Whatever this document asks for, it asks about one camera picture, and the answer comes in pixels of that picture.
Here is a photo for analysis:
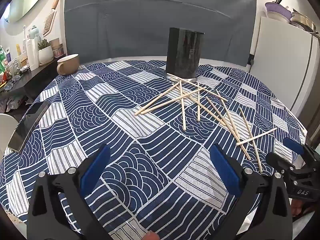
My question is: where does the person's right hand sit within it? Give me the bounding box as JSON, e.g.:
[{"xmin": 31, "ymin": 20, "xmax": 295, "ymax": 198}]
[{"xmin": 291, "ymin": 199, "xmax": 319, "ymax": 217}]

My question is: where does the person's left hand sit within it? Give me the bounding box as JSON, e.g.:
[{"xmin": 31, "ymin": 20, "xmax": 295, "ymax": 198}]
[{"xmin": 142, "ymin": 231, "xmax": 160, "ymax": 240}]

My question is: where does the black smartphone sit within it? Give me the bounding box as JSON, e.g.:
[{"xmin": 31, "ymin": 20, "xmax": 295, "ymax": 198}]
[{"xmin": 8, "ymin": 101, "xmax": 51, "ymax": 154}]

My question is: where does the blue white patterned tablecloth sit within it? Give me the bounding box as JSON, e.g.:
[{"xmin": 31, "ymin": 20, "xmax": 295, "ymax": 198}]
[{"xmin": 1, "ymin": 60, "xmax": 306, "ymax": 239}]

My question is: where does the black side shelf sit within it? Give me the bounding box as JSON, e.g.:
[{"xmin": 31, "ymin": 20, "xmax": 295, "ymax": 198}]
[{"xmin": 0, "ymin": 54, "xmax": 65, "ymax": 101}]

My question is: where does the metal pot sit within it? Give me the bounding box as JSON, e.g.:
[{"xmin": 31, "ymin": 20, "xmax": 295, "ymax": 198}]
[{"xmin": 290, "ymin": 11, "xmax": 318, "ymax": 34}]

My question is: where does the beige ceramic mug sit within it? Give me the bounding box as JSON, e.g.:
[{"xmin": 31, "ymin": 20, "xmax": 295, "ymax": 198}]
[{"xmin": 57, "ymin": 54, "xmax": 80, "ymax": 75}]

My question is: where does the small potted plant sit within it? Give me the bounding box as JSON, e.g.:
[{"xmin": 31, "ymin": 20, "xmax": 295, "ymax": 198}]
[{"xmin": 38, "ymin": 39, "xmax": 54, "ymax": 64}]

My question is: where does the black cylindrical utensil holder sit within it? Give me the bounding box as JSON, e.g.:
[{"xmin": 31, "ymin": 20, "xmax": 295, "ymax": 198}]
[{"xmin": 165, "ymin": 28, "xmax": 204, "ymax": 82}]

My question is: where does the white lotion bottle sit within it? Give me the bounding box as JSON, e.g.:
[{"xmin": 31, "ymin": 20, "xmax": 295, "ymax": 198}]
[{"xmin": 26, "ymin": 38, "xmax": 39, "ymax": 71}]

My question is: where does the wooden hairbrush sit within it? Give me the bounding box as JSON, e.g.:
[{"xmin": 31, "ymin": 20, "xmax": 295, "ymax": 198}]
[{"xmin": 43, "ymin": 0, "xmax": 59, "ymax": 37}]

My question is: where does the grey cloth backdrop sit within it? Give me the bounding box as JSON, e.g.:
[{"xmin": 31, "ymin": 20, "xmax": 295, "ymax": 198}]
[{"xmin": 64, "ymin": 0, "xmax": 257, "ymax": 66}]

